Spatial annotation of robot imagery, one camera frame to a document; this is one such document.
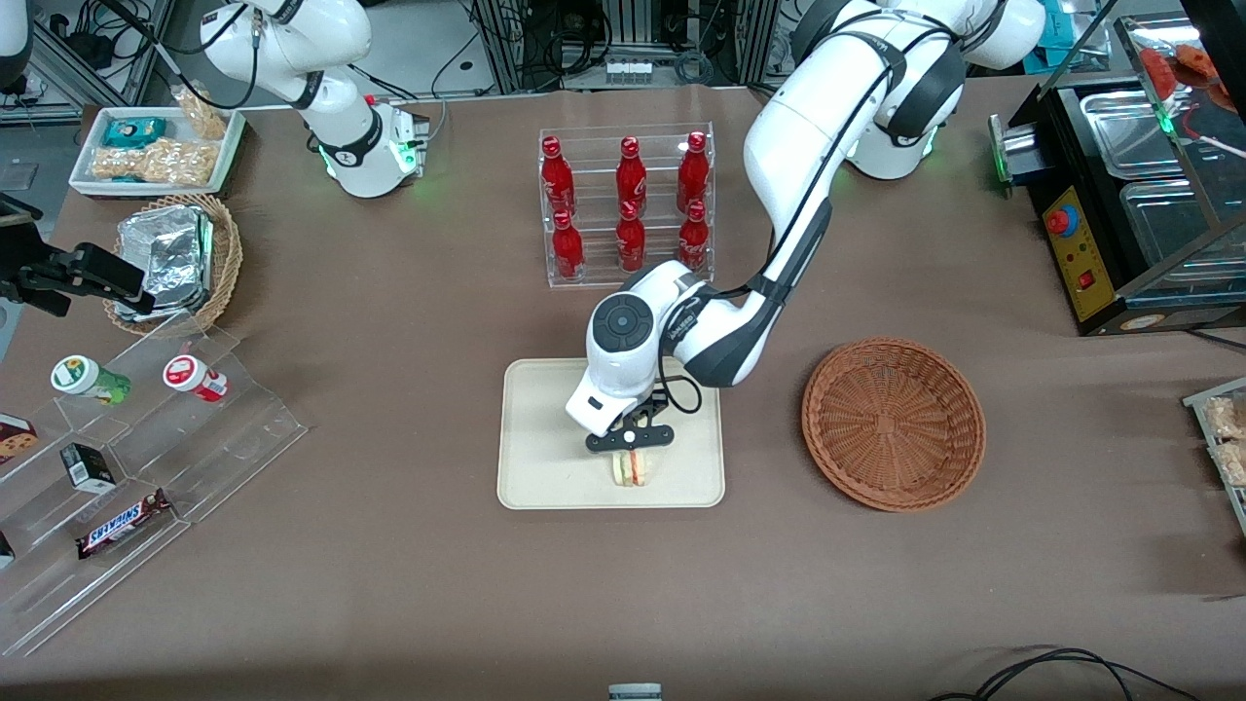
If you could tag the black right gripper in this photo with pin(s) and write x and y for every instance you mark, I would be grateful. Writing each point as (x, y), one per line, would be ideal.
(51, 273)

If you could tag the triangular sandwich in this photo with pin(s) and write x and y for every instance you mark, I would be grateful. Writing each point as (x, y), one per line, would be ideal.
(631, 471)

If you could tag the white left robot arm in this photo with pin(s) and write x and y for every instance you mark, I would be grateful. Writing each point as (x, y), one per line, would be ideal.
(788, 146)

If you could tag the cream plastic serving tray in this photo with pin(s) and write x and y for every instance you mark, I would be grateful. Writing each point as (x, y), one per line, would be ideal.
(545, 458)

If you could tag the oval tan wicker basket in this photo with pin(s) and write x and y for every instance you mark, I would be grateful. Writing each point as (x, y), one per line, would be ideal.
(229, 253)

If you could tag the white rectangular snack tray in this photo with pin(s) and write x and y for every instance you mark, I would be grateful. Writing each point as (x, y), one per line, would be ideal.
(88, 156)

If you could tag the round brown wicker basket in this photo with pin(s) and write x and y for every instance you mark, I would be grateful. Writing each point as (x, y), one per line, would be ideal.
(891, 424)

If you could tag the steel tray with snacks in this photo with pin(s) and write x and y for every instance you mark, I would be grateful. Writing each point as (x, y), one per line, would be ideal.
(1202, 401)

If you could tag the foil packets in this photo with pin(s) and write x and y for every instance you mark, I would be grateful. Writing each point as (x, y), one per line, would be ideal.
(170, 258)

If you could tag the large clear peanut bag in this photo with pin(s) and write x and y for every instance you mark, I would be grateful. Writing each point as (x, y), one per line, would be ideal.
(156, 164)

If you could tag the clear acrylic stepped shelf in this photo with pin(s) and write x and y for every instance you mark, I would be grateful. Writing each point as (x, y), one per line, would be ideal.
(234, 438)

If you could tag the teal snack packet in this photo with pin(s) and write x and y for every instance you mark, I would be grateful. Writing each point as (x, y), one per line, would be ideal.
(134, 131)

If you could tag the small black carton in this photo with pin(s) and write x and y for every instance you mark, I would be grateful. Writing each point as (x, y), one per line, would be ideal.
(90, 467)

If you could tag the brown cookie box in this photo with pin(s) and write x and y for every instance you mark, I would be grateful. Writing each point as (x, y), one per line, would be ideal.
(15, 440)

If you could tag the clear acrylic bottle rack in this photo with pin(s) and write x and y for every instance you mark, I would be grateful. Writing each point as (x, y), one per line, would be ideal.
(594, 277)

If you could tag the small clear peanut bag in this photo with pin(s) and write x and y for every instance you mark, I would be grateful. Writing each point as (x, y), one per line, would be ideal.
(202, 112)

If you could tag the red cola bottle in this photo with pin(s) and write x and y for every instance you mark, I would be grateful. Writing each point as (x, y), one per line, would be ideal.
(568, 251)
(557, 180)
(693, 239)
(631, 180)
(692, 175)
(631, 243)

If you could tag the Snickers chocolate bar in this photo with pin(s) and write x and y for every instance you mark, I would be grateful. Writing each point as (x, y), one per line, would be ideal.
(122, 524)

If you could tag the grey device at table edge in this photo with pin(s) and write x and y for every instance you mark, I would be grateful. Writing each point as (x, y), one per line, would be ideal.
(635, 692)

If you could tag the white power strip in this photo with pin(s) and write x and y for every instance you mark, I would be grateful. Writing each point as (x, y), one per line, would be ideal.
(628, 70)

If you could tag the black food warmer cabinet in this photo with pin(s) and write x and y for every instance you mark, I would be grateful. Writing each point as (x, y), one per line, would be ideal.
(1071, 263)

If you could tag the red emergency stop button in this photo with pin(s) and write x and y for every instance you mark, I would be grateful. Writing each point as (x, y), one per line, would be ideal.
(1063, 219)

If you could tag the clear cracker packet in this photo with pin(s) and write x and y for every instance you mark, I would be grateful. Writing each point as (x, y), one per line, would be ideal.
(1228, 419)
(1232, 465)

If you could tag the teal cardboard box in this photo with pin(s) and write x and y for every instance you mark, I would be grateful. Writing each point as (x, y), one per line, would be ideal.
(1066, 29)

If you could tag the orange fried food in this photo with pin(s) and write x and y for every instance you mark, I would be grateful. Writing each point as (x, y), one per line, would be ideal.
(1173, 63)

